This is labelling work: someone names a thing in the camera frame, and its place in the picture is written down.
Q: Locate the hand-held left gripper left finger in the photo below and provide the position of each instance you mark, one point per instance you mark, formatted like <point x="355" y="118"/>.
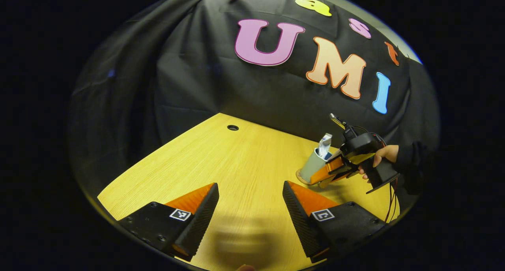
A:
<point x="203" y="221"/>

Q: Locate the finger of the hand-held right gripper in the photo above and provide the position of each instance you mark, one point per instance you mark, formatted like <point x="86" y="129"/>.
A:
<point x="325" y="172"/>
<point x="345" y="175"/>

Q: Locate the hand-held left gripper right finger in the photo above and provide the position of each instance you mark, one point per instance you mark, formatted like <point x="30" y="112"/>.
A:
<point x="300" y="221"/>

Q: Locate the round brown coaster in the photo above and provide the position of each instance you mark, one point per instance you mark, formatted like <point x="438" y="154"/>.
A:
<point x="302" y="179"/>

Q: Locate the white toothpaste tube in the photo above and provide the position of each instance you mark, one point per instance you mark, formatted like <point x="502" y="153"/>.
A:
<point x="324" y="144"/>

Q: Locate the wooden desktop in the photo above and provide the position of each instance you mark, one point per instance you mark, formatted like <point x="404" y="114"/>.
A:
<point x="236" y="164"/>

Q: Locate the black backdrop cloth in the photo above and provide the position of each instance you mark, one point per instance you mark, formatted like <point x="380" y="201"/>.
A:
<point x="197" y="85"/>

